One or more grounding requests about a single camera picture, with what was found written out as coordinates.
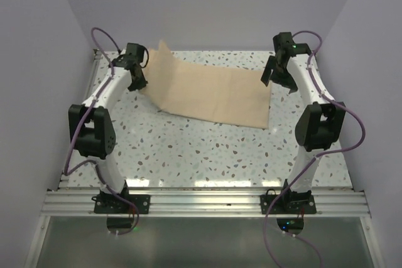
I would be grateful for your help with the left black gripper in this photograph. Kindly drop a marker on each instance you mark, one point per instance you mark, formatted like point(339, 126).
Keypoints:
point(140, 85)

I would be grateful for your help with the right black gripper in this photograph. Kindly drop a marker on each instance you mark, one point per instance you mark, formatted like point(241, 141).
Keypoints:
point(271, 66)

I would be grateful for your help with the beige cloth wrap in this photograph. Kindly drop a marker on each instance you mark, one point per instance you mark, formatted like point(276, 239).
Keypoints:
point(227, 95)

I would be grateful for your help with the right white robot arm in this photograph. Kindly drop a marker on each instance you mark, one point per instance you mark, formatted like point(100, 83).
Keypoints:
point(293, 66)

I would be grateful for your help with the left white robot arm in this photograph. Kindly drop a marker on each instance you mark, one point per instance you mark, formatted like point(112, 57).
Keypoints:
point(92, 134)

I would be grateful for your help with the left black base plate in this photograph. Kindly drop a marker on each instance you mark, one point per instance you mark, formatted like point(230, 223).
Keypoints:
point(109, 204)

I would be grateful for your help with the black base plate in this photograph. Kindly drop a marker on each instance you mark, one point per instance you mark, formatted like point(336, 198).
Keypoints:
point(290, 204)
point(109, 204)

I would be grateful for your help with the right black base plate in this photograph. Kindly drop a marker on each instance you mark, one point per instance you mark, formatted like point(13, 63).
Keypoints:
point(290, 204)

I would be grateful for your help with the aluminium rail frame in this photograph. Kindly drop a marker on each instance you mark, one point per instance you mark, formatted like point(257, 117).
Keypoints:
point(204, 182)

